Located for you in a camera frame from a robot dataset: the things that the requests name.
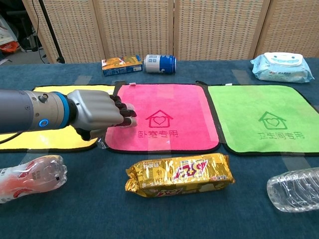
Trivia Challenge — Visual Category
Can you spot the pink drink bottle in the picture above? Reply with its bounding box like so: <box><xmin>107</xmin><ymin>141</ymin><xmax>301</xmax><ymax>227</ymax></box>
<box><xmin>0</xmin><ymin>154</ymin><xmax>68</xmax><ymax>204</ymax></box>

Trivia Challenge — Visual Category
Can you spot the pink cloth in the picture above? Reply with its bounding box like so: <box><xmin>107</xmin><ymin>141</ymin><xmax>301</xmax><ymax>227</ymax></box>
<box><xmin>101</xmin><ymin>83</ymin><xmax>222</xmax><ymax>154</ymax></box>

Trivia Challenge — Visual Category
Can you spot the green cloth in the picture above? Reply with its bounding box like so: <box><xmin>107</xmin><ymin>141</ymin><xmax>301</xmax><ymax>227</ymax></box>
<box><xmin>206</xmin><ymin>84</ymin><xmax>319</xmax><ymax>156</ymax></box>

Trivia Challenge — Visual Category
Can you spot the wooden woven folding screen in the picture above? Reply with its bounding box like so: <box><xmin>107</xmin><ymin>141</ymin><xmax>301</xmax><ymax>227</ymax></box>
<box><xmin>22</xmin><ymin>0</ymin><xmax>319</xmax><ymax>64</ymax></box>

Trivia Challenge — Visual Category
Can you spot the yellow cloth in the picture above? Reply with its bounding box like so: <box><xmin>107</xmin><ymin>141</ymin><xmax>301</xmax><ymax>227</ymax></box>
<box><xmin>0</xmin><ymin>84</ymin><xmax>116</xmax><ymax>153</ymax></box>

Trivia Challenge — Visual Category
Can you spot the light blue wet wipes pack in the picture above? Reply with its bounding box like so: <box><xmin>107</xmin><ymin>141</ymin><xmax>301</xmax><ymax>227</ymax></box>
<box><xmin>250</xmin><ymin>52</ymin><xmax>315</xmax><ymax>84</ymax></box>

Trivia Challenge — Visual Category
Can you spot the clear water bottle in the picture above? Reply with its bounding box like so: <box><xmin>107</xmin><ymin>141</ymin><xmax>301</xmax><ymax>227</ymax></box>
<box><xmin>266</xmin><ymin>167</ymin><xmax>319</xmax><ymax>213</ymax></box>

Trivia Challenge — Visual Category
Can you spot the orange plastic bag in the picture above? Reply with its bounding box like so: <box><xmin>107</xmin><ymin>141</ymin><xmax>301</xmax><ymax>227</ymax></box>
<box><xmin>0</xmin><ymin>41</ymin><xmax>20</xmax><ymax>53</ymax></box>

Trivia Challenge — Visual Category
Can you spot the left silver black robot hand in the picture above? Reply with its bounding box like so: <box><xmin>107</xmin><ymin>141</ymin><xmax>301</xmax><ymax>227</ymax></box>
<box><xmin>67</xmin><ymin>89</ymin><xmax>137</xmax><ymax>141</ymax></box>

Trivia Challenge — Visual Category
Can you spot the blue white drink can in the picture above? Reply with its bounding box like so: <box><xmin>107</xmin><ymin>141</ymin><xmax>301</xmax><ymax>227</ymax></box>
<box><xmin>144</xmin><ymin>54</ymin><xmax>177</xmax><ymax>74</ymax></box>

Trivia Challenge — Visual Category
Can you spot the orange blue snack box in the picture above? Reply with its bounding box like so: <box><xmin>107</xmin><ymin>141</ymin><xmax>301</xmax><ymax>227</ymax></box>
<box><xmin>101</xmin><ymin>55</ymin><xmax>143</xmax><ymax>77</ymax></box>

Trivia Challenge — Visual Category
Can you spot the gold biscuit pack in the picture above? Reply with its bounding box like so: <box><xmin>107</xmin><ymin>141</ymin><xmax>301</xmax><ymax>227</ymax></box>
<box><xmin>125</xmin><ymin>152</ymin><xmax>235</xmax><ymax>199</ymax></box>

